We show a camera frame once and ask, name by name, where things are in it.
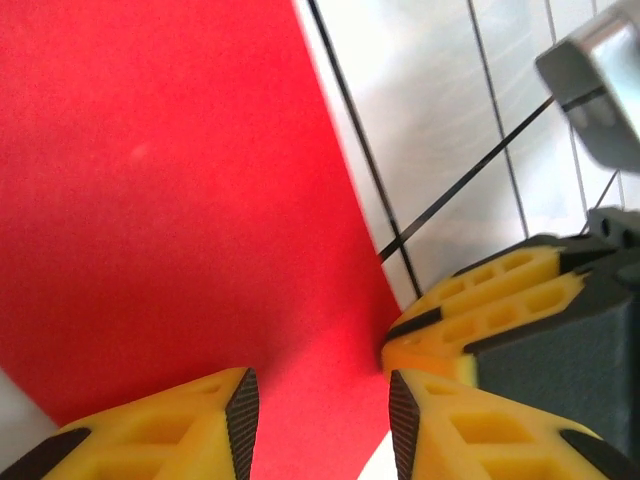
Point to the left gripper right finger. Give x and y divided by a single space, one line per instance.
475 440

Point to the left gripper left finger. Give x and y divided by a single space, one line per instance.
150 440

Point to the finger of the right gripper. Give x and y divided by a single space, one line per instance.
500 275
450 340

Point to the red paper sheet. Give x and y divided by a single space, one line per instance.
150 200

